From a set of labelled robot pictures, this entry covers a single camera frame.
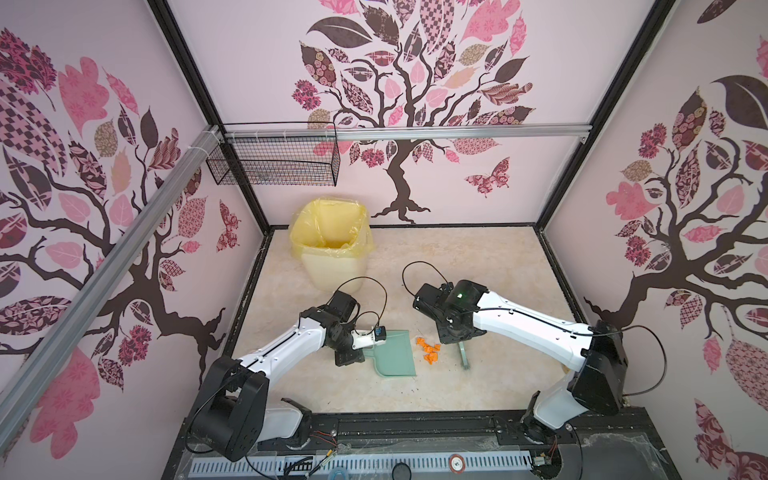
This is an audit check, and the green hand brush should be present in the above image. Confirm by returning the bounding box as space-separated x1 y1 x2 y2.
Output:
458 341 471 370

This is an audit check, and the green dustpan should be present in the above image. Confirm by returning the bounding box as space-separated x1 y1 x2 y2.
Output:
364 330 416 378

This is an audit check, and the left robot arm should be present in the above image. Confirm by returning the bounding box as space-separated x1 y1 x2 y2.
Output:
184 291 387 462

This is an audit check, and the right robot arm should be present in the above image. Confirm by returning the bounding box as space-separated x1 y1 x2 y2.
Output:
413 280 628 438

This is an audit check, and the cream trash bin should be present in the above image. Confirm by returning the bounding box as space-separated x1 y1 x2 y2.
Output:
300 254 368 293

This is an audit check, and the yellow bin liner bag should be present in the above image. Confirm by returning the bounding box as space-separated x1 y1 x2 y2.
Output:
289 198 374 259

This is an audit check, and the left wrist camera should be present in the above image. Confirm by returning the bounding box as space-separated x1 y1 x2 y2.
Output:
352 326 387 350

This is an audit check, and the white slotted cable duct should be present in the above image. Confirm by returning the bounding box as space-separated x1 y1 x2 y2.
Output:
186 451 532 479

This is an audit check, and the black wire basket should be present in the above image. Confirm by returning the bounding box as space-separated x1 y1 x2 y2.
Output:
206 120 341 186

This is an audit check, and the aluminium rail back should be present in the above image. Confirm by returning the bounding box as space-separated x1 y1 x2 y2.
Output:
225 123 592 141

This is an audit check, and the aluminium rail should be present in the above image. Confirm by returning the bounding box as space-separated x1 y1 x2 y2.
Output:
1 125 221 449
225 123 592 141

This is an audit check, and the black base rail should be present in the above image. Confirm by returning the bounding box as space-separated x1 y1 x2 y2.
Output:
162 407 681 479

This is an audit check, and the aluminium rail left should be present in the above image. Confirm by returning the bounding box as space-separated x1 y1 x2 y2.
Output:
1 125 221 449

